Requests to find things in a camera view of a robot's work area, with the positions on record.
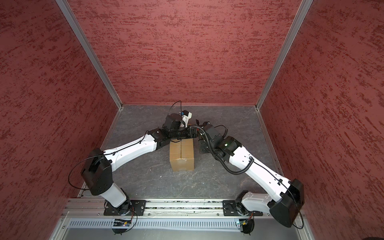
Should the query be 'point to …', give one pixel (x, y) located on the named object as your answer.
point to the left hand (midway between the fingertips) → (200, 134)
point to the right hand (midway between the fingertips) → (201, 147)
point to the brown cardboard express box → (182, 154)
